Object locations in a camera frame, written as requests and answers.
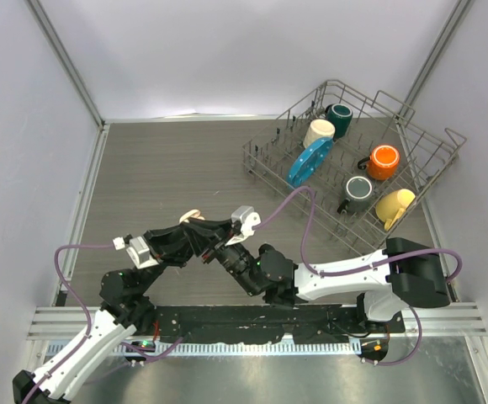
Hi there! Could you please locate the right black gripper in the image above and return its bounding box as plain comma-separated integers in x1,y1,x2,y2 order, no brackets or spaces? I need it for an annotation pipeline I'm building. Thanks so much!
182,217,262,297

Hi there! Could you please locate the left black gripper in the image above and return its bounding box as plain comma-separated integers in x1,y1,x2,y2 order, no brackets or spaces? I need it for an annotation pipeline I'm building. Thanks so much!
135,225,194,295

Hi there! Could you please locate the pink earbud charging case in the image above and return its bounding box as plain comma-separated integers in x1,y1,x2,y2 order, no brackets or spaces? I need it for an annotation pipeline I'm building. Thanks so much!
179,209,204,223

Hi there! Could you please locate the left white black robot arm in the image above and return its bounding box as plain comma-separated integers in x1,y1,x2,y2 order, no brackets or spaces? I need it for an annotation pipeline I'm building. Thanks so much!
13,225,193,403

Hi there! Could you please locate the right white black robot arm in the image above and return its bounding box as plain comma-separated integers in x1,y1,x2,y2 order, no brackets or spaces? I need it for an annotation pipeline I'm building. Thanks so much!
183,218,450,332

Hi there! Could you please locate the blue polka dot plate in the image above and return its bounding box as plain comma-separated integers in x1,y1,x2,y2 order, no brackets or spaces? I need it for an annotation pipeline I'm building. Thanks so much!
286,137,334,188

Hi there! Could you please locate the cream mug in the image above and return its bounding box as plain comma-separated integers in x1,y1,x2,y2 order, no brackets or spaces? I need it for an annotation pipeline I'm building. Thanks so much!
303,119,336,148

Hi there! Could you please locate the grey green mug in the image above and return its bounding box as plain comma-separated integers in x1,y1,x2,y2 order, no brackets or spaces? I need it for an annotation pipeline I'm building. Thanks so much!
337,176,374,214

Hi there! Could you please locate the dark teal mug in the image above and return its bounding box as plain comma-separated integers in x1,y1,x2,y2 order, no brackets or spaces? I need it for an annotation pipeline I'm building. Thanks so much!
325,104,353,141

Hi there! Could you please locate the yellow mug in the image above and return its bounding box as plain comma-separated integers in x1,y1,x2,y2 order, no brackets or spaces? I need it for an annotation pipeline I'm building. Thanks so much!
375,189,416,231

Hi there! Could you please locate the orange mug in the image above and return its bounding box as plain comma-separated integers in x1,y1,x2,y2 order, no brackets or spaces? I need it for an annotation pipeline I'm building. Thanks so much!
357,144,400,181

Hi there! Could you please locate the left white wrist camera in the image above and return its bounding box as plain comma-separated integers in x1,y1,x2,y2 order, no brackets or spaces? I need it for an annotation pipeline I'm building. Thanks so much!
113,235,159,269

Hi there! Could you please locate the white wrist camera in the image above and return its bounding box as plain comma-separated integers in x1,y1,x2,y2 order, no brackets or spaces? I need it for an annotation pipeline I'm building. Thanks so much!
226,205,262,246
113,235,159,269

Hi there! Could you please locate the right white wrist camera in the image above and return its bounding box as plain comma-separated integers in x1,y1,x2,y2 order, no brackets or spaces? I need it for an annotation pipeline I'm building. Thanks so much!
226,205,262,246

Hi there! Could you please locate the black mounting base plate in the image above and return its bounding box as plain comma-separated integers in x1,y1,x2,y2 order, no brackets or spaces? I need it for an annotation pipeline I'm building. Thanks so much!
135,305,406,345

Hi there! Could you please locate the white slotted cable duct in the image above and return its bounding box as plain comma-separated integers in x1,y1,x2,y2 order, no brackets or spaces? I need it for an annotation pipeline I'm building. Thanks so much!
48,339,362,357

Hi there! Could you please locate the aluminium frame rail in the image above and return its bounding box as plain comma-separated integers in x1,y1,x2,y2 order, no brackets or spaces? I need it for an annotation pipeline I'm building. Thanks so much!
27,306,87,341

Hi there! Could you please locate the grey wire dish rack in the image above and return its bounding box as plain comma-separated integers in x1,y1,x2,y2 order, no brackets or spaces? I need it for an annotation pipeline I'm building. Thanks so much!
242,80,466,257

